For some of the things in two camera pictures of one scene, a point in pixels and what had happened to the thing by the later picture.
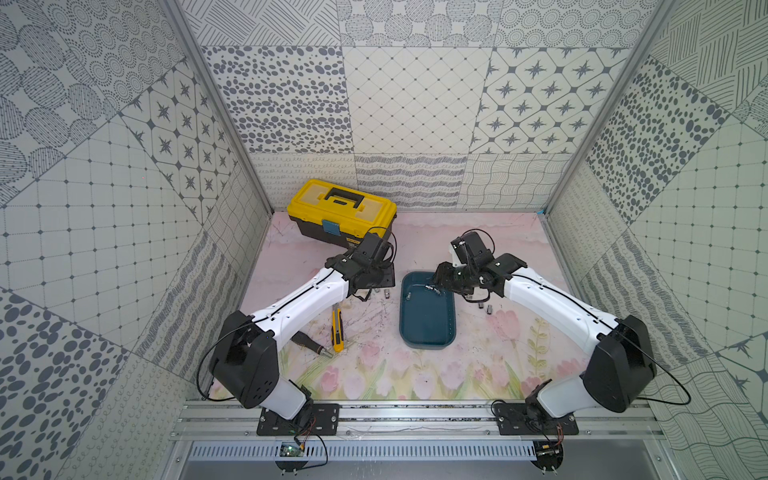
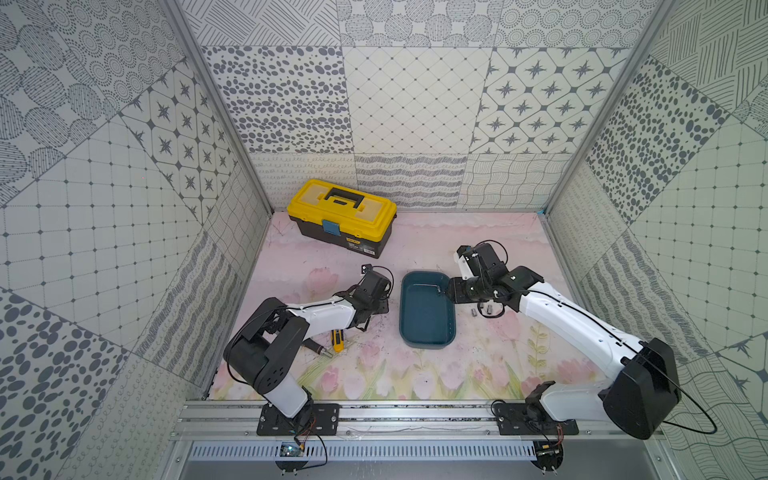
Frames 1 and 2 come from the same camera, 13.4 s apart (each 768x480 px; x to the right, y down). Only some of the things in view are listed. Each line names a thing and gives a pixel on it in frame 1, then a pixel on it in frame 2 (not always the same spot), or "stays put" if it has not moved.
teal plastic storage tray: (427, 313) stays put
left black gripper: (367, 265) -> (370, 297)
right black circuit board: (549, 454) stays put
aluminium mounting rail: (210, 420) stays put
